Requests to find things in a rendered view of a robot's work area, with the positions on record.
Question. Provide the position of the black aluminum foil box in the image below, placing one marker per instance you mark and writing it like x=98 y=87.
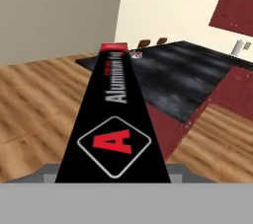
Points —
x=113 y=109

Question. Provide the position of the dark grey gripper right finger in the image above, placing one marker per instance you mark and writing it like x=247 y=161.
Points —
x=179 y=172

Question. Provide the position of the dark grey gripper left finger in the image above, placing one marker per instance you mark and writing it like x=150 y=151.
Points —
x=46 y=172

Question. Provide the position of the brown stool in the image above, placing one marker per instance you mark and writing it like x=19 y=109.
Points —
x=161 y=40
x=144 y=43

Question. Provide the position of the red base cabinets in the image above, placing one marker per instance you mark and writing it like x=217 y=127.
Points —
x=237 y=89

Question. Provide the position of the white plate with food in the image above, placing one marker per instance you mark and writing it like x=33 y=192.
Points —
x=136 y=54

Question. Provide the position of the white paper towel roll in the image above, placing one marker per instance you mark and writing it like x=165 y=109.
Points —
x=237 y=48

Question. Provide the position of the red wall cabinets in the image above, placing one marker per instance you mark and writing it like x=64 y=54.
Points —
x=235 y=1

